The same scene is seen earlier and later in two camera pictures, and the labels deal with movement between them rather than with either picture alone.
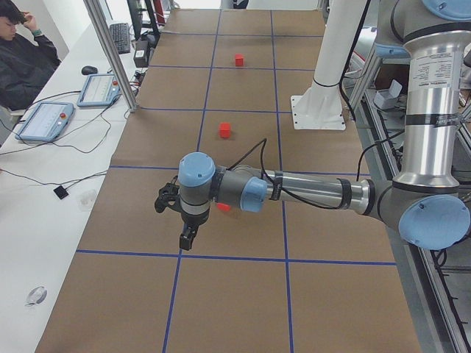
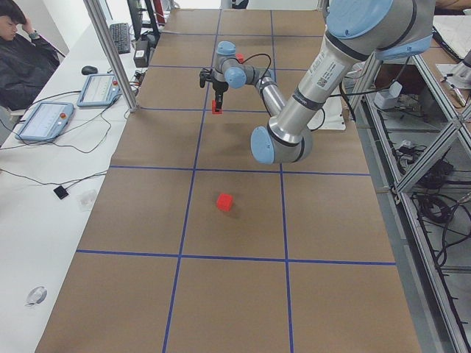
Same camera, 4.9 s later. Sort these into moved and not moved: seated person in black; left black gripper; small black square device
Moved: left black gripper
Not moved: seated person in black; small black square device
